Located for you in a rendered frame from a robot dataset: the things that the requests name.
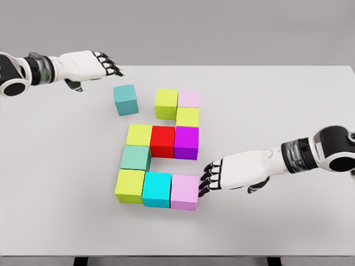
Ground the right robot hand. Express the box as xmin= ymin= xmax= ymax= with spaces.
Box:
xmin=197 ymin=155 xmax=270 ymax=198

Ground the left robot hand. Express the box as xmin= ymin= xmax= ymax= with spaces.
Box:
xmin=58 ymin=50 xmax=124 ymax=93

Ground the light pink cube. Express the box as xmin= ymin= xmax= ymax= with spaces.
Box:
xmin=170 ymin=173 xmax=201 ymax=211
xmin=177 ymin=89 xmax=201 ymax=109

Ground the teal cube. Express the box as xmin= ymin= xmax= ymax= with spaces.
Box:
xmin=113 ymin=84 xmax=140 ymax=117

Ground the purple cube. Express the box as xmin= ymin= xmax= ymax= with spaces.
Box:
xmin=174 ymin=126 xmax=200 ymax=161

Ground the yellow-green cube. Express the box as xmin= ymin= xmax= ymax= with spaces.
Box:
xmin=175 ymin=106 xmax=201 ymax=128
xmin=114 ymin=168 xmax=146 ymax=206
xmin=125 ymin=124 xmax=153 ymax=147
xmin=154 ymin=88 xmax=179 ymax=121

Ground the red cube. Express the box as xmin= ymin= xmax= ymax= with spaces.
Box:
xmin=149 ymin=125 xmax=176 ymax=159

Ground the cyan cube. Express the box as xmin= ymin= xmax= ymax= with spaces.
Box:
xmin=141 ymin=171 xmax=173 ymax=208

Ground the mint green cube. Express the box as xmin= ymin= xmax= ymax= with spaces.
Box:
xmin=120 ymin=145 xmax=152 ymax=172

